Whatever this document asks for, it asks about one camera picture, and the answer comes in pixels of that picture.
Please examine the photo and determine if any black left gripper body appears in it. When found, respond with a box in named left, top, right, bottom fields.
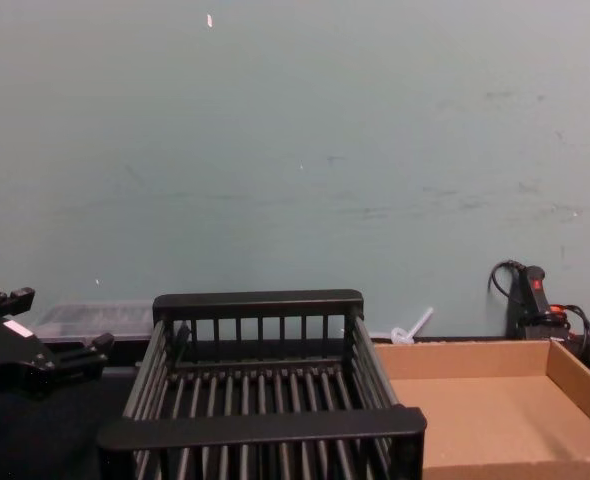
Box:
left=0, top=299, right=60, bottom=399

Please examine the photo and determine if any black table cloth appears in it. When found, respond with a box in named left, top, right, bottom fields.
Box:
left=0, top=333, right=590, bottom=480

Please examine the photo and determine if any clear plastic case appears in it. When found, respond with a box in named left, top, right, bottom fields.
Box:
left=33, top=301, right=155, bottom=346

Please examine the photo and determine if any black rack with steel bars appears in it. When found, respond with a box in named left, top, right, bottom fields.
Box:
left=96, top=288, right=428, bottom=480

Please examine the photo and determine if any plain pale wall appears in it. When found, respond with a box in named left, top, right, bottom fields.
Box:
left=0, top=0, right=590, bottom=346

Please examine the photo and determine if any shallow brown cardboard tray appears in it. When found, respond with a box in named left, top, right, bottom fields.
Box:
left=372, top=339, right=590, bottom=480

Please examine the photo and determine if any black corded tool red switch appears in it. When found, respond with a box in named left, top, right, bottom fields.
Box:
left=487, top=259, right=590, bottom=361

